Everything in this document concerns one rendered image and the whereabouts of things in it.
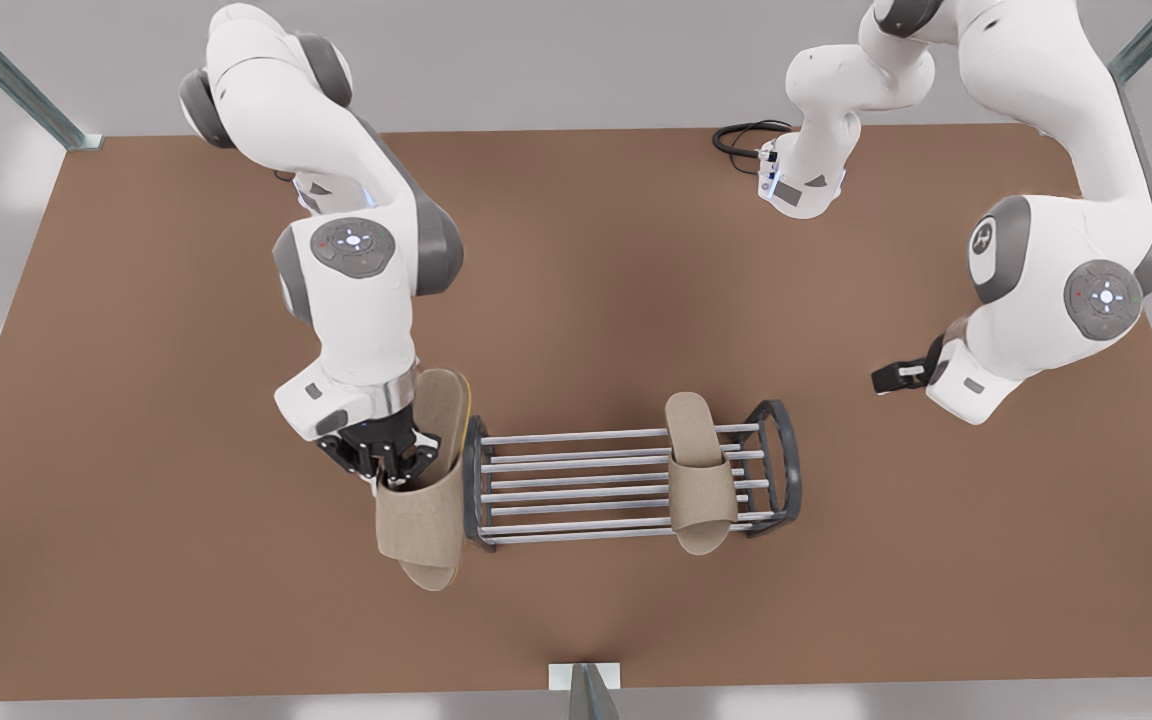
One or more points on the dark metal shoe rack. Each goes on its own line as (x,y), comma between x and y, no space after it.
(626,475)

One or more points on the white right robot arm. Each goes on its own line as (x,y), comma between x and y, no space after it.
(351,300)

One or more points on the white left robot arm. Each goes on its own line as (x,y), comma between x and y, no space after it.
(1056,250)

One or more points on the beige slipper with yellow sole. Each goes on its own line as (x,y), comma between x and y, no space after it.
(431,490)

